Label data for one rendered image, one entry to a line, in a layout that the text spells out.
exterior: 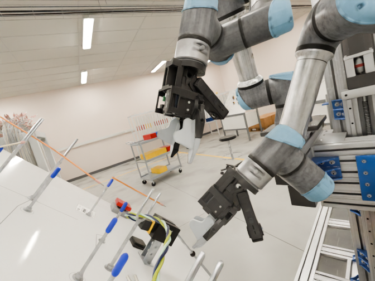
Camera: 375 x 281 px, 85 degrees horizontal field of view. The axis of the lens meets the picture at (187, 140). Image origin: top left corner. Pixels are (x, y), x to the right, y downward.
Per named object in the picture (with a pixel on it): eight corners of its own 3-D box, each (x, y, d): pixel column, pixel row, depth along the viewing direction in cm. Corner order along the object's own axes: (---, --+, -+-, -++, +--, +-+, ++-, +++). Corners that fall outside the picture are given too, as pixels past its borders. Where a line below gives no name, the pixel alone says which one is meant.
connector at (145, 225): (158, 234, 44) (163, 225, 44) (139, 228, 41) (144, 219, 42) (153, 228, 46) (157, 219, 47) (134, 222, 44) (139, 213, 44)
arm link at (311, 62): (296, 8, 60) (254, 166, 68) (320, -14, 50) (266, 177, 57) (335, 17, 61) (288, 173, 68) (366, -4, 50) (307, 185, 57)
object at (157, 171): (171, 170, 523) (159, 130, 509) (183, 172, 484) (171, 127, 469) (136, 187, 463) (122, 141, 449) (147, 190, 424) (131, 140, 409)
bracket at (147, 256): (153, 267, 43) (166, 245, 44) (144, 264, 42) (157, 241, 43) (146, 255, 47) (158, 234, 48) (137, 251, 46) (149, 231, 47)
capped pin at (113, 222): (70, 274, 27) (109, 213, 29) (80, 274, 28) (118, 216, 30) (74, 282, 26) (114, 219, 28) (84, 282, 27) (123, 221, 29)
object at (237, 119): (250, 140, 618) (237, 86, 596) (225, 140, 723) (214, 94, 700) (266, 134, 650) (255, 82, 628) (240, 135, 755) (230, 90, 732)
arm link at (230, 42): (250, 57, 55) (239, 35, 45) (211, 71, 60) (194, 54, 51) (245, 30, 56) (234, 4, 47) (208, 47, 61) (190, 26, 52)
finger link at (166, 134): (149, 149, 50) (160, 114, 47) (171, 152, 53) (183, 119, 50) (153, 155, 47) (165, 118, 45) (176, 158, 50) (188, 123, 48)
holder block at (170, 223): (171, 246, 45) (181, 229, 46) (151, 238, 42) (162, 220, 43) (163, 237, 48) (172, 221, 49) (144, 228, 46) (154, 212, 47)
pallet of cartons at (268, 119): (269, 124, 829) (267, 112, 823) (287, 121, 759) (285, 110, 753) (249, 131, 772) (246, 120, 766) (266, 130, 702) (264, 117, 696)
